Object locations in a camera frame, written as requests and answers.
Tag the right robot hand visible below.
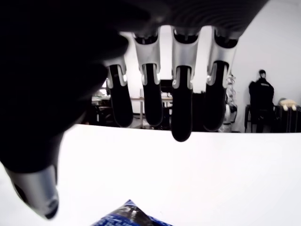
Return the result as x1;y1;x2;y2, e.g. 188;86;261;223
0;0;270;220

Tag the person in black jacket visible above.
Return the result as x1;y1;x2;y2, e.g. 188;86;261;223
248;69;276;133

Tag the blue Oreo cookie pack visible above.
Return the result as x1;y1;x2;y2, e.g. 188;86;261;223
90;199;174;226

